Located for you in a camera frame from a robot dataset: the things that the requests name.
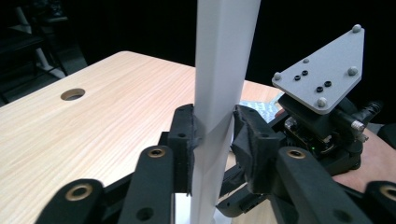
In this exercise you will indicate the white desk frame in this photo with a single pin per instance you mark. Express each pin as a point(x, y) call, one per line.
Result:
point(43, 60)

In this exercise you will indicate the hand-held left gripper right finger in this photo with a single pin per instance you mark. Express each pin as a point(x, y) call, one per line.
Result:
point(257, 146)

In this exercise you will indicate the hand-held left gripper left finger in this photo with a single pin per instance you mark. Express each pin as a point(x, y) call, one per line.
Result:
point(182, 140)

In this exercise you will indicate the light blue cloth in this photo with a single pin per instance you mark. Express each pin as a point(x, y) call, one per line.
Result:
point(264, 109)

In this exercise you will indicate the white desk lamp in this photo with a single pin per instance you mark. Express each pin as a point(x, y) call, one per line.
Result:
point(222, 62)

